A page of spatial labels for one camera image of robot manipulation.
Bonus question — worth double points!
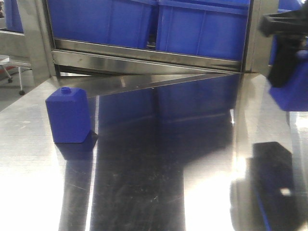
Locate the blue plastic bin right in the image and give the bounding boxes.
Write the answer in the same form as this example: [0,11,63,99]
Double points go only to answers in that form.
[156,0,249,61]

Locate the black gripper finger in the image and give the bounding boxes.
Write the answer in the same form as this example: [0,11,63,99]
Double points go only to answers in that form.
[259,9,308,88]

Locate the stainless steel shelf rack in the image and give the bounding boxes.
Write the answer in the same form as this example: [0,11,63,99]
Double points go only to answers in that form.
[17,0,279,85]

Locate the blue plastic bin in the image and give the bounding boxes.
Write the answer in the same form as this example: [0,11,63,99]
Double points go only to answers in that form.
[156,0,249,61]
[48,0,157,49]

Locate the blue plastic bin left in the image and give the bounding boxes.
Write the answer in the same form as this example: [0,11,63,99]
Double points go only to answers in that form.
[48,0,157,49]

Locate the blue bottle-shaped plastic part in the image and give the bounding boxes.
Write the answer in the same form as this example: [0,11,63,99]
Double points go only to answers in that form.
[45,87,91,143]

